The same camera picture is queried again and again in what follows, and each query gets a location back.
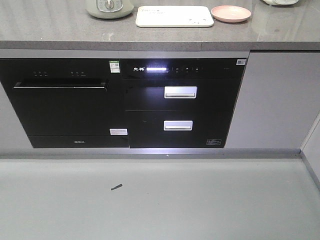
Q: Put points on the cream bear print tray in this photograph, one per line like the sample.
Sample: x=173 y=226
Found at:
x=173 y=16

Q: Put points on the pink round plate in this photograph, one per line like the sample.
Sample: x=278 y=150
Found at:
x=230 y=13

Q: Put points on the black drawer sterilizer cabinet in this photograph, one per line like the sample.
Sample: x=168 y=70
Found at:
x=180 y=102

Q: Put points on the small black floor scrap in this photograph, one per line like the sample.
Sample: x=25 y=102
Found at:
x=116 y=187

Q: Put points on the black built-in dishwasher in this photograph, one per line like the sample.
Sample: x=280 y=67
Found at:
x=67 y=102

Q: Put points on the grey cabinet door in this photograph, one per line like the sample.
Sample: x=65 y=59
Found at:
x=278 y=101

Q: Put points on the pale green electric cooking pot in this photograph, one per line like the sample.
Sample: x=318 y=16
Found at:
x=109 y=9

